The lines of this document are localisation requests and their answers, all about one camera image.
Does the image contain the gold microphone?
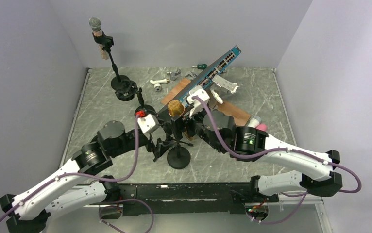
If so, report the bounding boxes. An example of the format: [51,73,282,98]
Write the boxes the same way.
[168,100,193,141]

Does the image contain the black round-base clip stand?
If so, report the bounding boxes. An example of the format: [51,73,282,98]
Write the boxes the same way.
[167,114,192,170]

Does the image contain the black round-base shock-mount stand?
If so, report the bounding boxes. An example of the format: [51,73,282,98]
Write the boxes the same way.
[112,80,157,116]

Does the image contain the white microphone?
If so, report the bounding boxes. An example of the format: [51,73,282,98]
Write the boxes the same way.
[246,116,262,128]

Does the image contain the pink microphone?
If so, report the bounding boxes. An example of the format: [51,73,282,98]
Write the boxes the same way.
[256,123,268,132]

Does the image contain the black tripod shock-mount stand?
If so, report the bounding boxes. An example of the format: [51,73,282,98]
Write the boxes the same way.
[153,124,193,162]

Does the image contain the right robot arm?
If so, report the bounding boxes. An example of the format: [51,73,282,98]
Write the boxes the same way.
[185,110,343,201]

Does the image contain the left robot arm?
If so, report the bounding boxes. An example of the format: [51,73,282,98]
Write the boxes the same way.
[0,116,160,233]

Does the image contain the tall black round-base stand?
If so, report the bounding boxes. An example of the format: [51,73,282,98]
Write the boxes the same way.
[101,34,130,92]

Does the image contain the grey-headed tan microphone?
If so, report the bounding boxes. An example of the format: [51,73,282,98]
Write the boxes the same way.
[89,17,109,60]

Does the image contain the white plastic faucet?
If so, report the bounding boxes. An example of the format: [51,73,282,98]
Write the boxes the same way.
[149,79,170,92]

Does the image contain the wooden board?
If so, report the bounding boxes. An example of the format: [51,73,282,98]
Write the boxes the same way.
[161,78,251,126]

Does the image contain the adjustable wrench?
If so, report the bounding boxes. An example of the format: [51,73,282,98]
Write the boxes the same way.
[185,71,197,80]

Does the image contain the silver metal faucet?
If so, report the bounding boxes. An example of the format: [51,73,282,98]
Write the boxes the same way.
[166,68,181,81]

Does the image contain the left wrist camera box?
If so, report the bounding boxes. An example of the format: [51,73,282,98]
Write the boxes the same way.
[135,110,160,134]

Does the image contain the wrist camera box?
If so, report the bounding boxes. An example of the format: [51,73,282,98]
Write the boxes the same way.
[186,89,210,118]
[135,110,160,134]

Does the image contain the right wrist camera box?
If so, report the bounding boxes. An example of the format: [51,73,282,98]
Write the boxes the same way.
[186,89,210,118]

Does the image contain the blue network switch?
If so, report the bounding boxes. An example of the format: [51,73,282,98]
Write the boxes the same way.
[171,45,241,118]

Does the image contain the green-handled screwdriver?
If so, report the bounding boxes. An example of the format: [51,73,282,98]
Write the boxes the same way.
[192,64,207,70]

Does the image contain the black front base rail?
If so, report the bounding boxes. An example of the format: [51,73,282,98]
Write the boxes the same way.
[112,183,265,216]

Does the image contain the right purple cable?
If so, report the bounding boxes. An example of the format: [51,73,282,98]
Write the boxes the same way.
[190,96,363,225]

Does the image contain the purple cable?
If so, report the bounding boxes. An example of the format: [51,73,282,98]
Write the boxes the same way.
[190,96,363,225]
[0,114,141,233]

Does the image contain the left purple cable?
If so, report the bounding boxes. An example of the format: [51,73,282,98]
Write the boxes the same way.
[0,114,141,233]

